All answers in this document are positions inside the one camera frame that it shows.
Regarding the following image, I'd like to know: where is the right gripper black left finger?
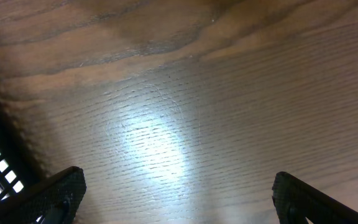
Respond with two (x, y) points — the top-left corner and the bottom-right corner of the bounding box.
(0, 166), (86, 223)

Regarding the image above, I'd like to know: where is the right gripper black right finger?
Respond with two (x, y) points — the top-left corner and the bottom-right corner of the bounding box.
(272, 172), (358, 224)

